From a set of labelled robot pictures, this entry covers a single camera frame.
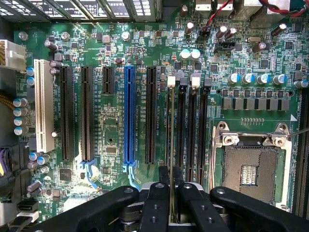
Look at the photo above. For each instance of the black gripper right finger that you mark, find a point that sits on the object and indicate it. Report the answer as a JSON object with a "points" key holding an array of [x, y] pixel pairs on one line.
{"points": [[193, 207]]}

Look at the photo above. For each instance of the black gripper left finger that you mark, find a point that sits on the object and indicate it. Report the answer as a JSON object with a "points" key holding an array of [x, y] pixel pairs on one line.
{"points": [[154, 207]]}

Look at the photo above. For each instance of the white-latch RAM slot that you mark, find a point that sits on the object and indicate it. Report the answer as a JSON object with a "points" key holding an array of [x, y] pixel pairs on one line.
{"points": [[168, 116], [193, 125]]}

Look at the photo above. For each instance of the black-latch RAM slot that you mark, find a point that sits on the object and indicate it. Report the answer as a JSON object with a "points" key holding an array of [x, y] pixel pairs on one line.
{"points": [[181, 125], [204, 125]]}

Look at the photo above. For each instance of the long black expansion slot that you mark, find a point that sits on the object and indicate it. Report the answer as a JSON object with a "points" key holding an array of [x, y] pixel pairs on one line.
{"points": [[151, 113], [66, 113], [87, 113]]}

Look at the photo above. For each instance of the blue expansion slot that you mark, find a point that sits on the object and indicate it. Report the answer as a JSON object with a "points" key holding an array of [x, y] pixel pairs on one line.
{"points": [[129, 113]]}

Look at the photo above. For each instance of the black RAM slot bank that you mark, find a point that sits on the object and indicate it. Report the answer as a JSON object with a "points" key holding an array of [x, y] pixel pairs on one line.
{"points": [[301, 157]]}

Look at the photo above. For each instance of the short black expansion slot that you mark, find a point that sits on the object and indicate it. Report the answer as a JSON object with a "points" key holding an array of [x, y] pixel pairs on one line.
{"points": [[108, 79]]}

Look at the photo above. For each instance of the white PCI expansion slot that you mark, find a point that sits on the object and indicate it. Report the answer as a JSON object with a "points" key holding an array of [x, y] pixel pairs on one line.
{"points": [[43, 104]]}

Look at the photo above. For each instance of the thin metal locking lever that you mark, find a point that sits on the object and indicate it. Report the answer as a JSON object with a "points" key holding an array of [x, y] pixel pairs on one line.
{"points": [[299, 132], [213, 157]]}

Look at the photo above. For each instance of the metal CPU socket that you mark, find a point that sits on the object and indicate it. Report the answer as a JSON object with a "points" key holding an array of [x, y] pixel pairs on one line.
{"points": [[251, 164]]}

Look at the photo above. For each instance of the green PC motherboard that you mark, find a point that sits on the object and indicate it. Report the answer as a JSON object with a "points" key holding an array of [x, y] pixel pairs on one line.
{"points": [[116, 116]]}

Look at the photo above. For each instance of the black SATA port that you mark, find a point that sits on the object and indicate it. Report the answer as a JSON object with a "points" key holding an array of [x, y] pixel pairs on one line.
{"points": [[27, 205]]}

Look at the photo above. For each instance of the white SATA port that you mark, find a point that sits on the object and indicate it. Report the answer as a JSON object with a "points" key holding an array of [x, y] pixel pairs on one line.
{"points": [[27, 216]]}

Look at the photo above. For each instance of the white power connector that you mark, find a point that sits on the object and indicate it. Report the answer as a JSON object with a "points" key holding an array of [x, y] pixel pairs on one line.
{"points": [[13, 55]]}

